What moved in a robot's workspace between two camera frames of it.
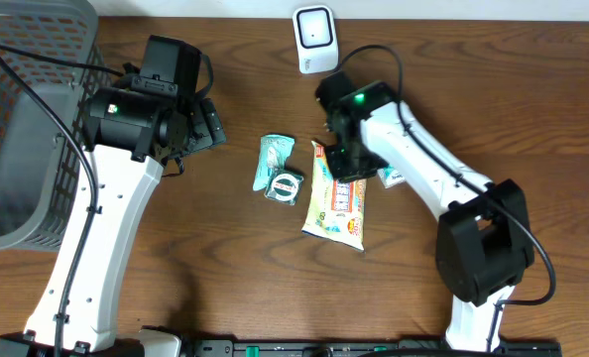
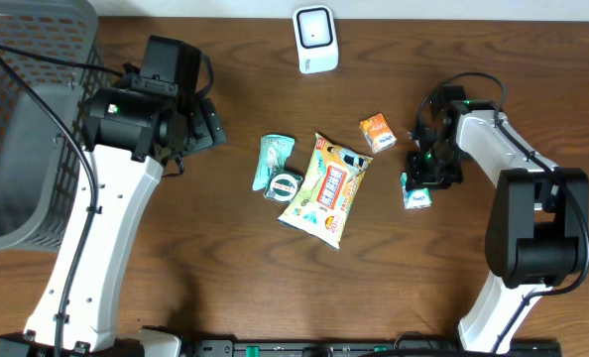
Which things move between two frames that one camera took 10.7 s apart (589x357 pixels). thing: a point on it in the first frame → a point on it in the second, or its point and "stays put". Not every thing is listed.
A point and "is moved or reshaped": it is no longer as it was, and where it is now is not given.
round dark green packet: x=283 y=186 stays put
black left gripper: x=206 y=116 stays put
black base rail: x=367 y=348 stays put
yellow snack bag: x=336 y=208 is moved or reshaped
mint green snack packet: x=275 y=151 stays put
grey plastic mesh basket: x=28 y=166 stays put
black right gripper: x=342 y=174 → x=416 y=176
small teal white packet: x=390 y=177 → x=414 y=197
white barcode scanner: x=316 y=40 stays put
